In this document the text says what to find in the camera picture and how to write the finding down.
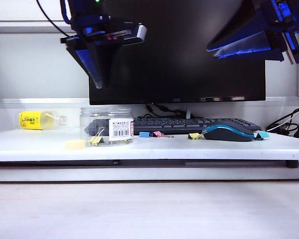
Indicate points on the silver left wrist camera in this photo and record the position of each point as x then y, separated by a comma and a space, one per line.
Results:
139, 32

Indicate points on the pink binder clip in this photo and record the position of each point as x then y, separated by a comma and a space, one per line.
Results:
157, 134

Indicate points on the silver monitor stand neck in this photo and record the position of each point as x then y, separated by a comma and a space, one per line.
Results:
188, 110

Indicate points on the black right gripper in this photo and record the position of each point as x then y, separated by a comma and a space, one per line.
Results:
284, 22

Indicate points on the blue and black computer mouse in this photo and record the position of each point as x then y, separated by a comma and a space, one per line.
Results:
226, 134

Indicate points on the pale yellow bottle cap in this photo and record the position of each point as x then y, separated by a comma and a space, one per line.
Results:
75, 145

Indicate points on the black computer monitor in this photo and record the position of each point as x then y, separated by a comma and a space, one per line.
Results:
164, 74

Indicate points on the teal binder clip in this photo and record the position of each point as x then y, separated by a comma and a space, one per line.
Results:
262, 135

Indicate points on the round transparent plastic box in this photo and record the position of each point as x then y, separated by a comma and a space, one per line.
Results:
120, 129

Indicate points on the blue binder clip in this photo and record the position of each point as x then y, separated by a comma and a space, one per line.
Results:
144, 134

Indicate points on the black round support foot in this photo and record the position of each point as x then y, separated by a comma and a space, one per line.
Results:
291, 164

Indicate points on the black computer keyboard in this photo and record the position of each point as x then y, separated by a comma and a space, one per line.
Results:
177, 124

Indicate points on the plastic bottle with yellow label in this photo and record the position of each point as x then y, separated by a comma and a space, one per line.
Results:
30, 120

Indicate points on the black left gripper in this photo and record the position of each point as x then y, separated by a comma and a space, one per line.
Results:
94, 35

